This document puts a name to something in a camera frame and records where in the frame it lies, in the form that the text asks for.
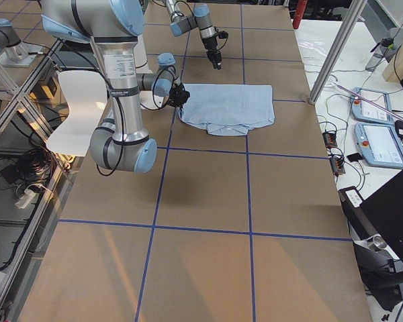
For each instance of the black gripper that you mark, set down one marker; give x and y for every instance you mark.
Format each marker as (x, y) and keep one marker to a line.
(178, 96)
(209, 45)

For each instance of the light blue button-up shirt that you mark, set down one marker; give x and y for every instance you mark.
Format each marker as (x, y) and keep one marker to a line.
(228, 110)

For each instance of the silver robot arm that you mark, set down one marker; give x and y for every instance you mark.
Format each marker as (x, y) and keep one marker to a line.
(112, 28)
(184, 19)

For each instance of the white plastic chair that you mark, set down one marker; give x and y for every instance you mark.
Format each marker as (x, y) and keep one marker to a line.
(86, 96)

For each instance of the red fire extinguisher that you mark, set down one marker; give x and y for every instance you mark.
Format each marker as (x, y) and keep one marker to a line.
(299, 13)

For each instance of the purple rod green tip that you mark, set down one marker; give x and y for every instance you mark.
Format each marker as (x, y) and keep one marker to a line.
(373, 103)

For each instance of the small black electronics box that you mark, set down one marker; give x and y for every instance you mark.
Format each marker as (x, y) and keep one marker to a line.
(329, 139)

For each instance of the brown paper table cover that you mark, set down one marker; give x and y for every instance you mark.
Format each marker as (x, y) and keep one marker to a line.
(222, 228)

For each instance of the upper teach pendant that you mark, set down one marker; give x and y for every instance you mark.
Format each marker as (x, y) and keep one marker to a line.
(366, 112)

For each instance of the teach pendant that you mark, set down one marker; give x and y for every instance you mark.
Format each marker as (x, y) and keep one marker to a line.
(379, 145)
(366, 112)

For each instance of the small brown electronics board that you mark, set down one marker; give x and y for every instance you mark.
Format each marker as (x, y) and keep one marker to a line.
(337, 165)

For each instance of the lower teach pendant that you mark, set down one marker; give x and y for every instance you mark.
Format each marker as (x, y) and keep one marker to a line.
(379, 145)

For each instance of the white power strip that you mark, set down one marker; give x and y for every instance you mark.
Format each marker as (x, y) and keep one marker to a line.
(28, 196)

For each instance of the wooden board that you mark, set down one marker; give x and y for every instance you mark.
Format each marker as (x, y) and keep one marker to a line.
(394, 70)

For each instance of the black box with label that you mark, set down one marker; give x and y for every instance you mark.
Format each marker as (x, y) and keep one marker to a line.
(351, 201)

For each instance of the black power adapter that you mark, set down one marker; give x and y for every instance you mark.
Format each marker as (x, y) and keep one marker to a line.
(399, 128)

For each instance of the black laptop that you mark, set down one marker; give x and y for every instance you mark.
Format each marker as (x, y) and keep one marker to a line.
(384, 209)

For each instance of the silver metal cup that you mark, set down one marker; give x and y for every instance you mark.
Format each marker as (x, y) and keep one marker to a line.
(376, 243)

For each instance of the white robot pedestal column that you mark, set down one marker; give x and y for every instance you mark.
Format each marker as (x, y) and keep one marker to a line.
(140, 57)

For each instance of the aluminium frame post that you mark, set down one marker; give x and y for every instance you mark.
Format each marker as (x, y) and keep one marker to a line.
(338, 44)

